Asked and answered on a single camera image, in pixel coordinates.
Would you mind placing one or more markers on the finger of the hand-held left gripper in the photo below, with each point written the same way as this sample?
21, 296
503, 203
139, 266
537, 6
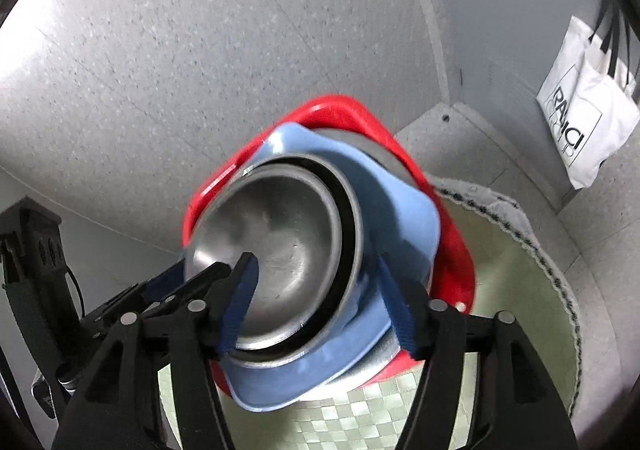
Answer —
210, 275
167, 280

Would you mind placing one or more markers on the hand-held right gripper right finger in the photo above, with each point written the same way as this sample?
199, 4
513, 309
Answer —
397, 315

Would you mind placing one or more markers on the white tote bag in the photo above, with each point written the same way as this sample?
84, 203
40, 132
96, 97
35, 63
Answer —
585, 105

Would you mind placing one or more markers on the red plastic basin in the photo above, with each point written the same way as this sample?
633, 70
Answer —
350, 110

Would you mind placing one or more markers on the medium steel bowl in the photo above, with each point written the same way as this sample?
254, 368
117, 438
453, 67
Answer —
265, 361

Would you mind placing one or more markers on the white lace tablecloth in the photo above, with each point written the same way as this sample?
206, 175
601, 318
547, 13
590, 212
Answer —
480, 195

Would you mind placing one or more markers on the green checked table mat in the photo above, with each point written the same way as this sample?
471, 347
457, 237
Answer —
510, 290

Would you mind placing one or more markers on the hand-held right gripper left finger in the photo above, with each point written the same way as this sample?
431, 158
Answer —
240, 300

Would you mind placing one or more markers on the blue square plate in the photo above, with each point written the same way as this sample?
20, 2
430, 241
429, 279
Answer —
400, 220

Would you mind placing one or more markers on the small steel bowl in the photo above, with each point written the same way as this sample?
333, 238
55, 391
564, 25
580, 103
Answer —
290, 240

